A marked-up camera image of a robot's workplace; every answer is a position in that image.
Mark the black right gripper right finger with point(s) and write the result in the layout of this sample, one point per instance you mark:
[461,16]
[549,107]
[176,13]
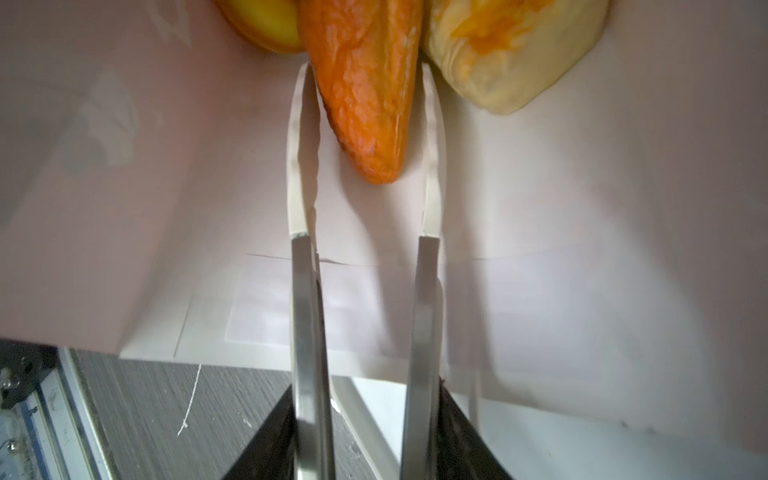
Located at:
[461,452]

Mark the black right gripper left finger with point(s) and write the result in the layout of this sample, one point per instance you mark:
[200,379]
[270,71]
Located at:
[271,452]

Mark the metal white-tipped tongs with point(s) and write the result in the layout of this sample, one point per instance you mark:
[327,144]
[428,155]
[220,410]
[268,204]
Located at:
[314,457]

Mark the white red paper bag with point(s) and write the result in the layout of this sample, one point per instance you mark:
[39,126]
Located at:
[603,252]

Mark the pale yellow fake bun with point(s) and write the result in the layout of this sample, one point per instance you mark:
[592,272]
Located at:
[500,55]

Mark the orange fake baguette bread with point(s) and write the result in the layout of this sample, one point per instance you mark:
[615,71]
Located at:
[364,55]

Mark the yellow fake croissant bread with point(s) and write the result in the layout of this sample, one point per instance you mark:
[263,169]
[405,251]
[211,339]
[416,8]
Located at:
[269,24]

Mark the white plastic tray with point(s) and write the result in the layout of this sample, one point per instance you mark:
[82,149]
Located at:
[533,444]

